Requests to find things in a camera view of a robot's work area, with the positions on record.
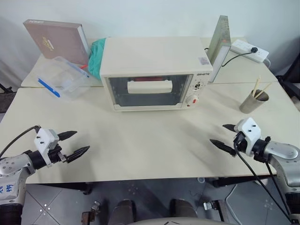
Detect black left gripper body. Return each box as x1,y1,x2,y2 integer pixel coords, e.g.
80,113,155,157
48,144,69,165

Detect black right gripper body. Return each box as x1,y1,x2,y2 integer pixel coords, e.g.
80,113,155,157
232,131,249,155

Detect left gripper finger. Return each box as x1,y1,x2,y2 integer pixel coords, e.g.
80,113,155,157
58,130,78,142
65,145,91,163

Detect glass oven door with handle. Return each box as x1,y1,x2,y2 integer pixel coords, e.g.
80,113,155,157
104,74,193,107

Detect cream red oven timer knob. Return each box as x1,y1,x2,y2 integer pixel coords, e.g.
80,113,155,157
186,95,200,108

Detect cream toaster oven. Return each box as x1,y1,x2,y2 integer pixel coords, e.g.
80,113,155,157
99,36,214,113

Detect stainless steel cup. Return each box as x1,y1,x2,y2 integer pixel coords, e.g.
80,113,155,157
239,90,270,115

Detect wooden chopstick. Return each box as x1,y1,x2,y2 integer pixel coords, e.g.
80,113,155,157
253,75,262,94
255,82,272,99

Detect clear plastic box blue clips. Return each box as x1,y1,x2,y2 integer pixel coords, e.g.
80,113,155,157
37,56,91,103

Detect dark rounded shape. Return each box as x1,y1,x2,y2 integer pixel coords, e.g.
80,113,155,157
170,198,197,218
114,199,136,225

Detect green cloth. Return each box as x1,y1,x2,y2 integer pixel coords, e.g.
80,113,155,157
88,37,111,80

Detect white power strip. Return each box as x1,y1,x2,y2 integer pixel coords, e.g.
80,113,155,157
230,39,270,63

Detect grey green standing book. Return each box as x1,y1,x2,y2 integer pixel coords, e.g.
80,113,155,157
207,15,232,83

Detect brown hardcover book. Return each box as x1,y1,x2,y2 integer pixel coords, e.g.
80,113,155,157
22,19,91,66

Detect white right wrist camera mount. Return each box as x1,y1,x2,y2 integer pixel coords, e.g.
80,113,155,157
234,118,262,157

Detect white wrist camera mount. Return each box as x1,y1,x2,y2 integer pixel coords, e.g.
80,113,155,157
234,118,262,157
34,128,60,167

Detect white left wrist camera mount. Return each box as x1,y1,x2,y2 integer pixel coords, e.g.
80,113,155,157
34,128,60,167

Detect black table frame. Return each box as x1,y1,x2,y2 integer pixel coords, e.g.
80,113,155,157
25,176,258,195

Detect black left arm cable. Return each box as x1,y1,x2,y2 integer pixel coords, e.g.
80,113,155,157
0,126,41,158

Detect black power cable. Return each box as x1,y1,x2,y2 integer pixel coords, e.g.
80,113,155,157
203,47,254,68

